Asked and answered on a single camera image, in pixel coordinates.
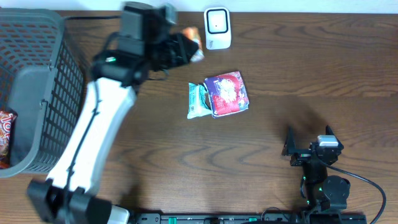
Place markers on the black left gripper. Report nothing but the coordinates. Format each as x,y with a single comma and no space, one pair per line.
171,50

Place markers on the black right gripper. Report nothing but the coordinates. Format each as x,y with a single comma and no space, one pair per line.
301,157

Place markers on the small orange snack packet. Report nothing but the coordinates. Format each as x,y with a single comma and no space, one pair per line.
193,34

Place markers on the teal white snack packet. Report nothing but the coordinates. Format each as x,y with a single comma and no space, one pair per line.
197,106

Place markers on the purple red noodle packet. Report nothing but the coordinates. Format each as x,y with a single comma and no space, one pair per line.
227,94

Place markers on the red orange snack bag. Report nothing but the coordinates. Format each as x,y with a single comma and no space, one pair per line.
7,120

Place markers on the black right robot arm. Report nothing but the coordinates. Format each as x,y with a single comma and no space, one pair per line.
324,192

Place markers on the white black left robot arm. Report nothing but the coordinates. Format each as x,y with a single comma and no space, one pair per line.
69,193

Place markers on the white barcode scanner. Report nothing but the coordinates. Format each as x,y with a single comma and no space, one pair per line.
217,28

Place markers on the dark grey plastic basket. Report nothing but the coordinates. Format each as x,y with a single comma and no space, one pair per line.
41,81

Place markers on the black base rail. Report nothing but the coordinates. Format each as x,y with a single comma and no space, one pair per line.
156,218

